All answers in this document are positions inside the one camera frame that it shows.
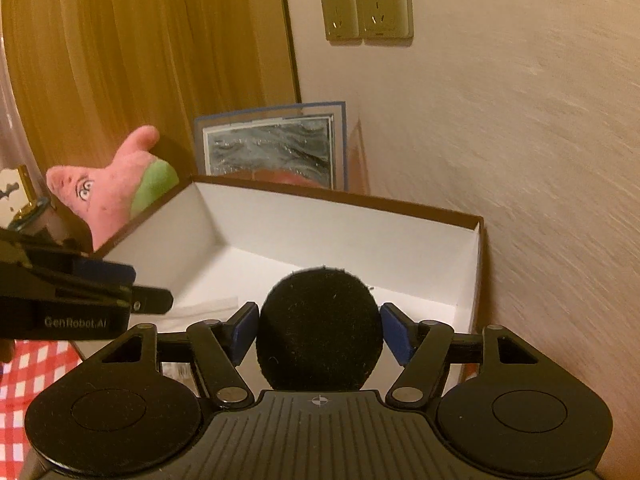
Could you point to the glass jar with green lid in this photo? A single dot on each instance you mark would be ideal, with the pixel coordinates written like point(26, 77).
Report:
point(35, 208)

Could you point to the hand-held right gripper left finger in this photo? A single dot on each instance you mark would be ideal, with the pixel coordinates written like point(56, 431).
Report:
point(245, 332)

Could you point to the beige wall socket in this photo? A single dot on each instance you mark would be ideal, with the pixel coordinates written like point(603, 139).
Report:
point(382, 0)
point(340, 7)

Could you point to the black round plush puff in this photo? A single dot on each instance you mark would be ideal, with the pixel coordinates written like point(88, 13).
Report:
point(320, 330)

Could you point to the framed grey picture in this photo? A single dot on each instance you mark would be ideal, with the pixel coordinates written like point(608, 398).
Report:
point(270, 145)

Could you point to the pink star plush toy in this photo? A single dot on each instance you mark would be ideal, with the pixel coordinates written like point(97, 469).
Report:
point(110, 185)

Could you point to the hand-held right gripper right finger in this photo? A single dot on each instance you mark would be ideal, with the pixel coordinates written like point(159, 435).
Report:
point(395, 332)

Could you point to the white chair with gold trim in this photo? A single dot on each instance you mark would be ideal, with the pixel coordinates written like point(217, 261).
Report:
point(10, 195)

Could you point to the brown cardboard box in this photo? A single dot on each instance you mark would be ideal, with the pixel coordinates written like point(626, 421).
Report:
point(350, 240)

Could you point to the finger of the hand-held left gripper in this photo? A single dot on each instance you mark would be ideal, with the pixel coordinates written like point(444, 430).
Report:
point(150, 301)
point(107, 271)

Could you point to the wooden door panel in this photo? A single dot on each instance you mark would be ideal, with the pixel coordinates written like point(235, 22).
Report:
point(150, 35)

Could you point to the red white checked tablecloth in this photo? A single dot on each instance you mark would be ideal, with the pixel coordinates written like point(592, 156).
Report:
point(30, 375)

